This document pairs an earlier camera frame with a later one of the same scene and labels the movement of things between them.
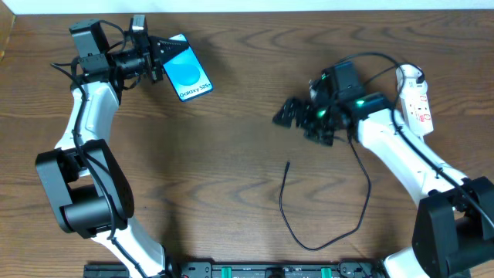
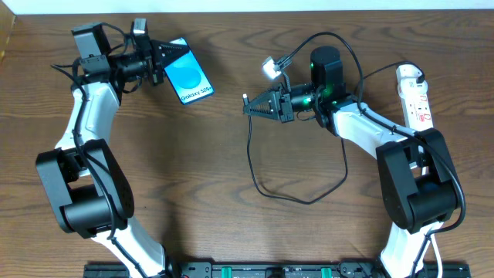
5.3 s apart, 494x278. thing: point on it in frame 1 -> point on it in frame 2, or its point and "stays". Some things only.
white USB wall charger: x=410 y=78 stays
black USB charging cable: x=287 y=228 -> x=342 y=140
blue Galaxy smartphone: x=186 y=73 stays
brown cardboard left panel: x=7 y=18 stays
